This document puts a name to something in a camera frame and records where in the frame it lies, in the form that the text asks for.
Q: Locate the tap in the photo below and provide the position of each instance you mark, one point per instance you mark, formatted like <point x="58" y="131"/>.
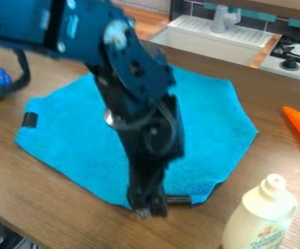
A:
<point x="223" y="19"/>

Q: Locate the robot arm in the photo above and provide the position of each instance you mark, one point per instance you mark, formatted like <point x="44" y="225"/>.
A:
<point x="70" y="29"/>

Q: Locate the toy sink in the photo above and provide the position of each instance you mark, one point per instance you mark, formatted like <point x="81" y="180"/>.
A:
<point x="217" y="40"/>

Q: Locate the blue cloth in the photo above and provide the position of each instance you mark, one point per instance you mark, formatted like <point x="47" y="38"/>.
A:
<point x="70" y="139"/>

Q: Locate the cream plastic bottle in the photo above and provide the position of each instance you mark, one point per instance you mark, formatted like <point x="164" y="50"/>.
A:
<point x="261" y="217"/>

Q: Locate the toy stove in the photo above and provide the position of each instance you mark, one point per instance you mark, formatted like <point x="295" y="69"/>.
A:
<point x="292" y="58"/>

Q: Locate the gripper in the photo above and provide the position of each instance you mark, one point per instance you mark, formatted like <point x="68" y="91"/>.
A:
<point x="150" y="136"/>

